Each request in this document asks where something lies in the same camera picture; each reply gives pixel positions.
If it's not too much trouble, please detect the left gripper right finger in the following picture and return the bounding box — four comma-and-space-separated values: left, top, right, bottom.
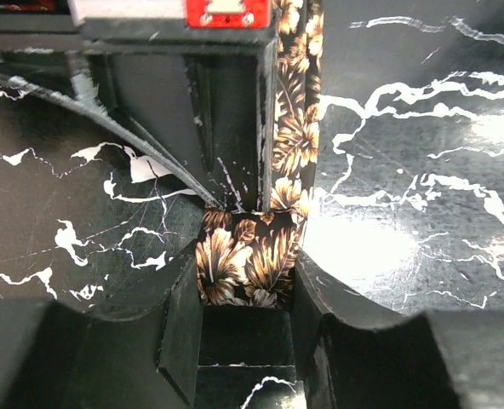
292, 253, 504, 408

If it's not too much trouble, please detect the brown floral patterned tie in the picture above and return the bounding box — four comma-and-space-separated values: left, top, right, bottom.
196, 1, 324, 309

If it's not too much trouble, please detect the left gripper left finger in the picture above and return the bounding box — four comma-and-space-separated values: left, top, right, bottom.
0, 251, 203, 408

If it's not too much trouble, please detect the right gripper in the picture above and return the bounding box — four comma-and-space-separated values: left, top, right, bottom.
0, 1, 278, 211

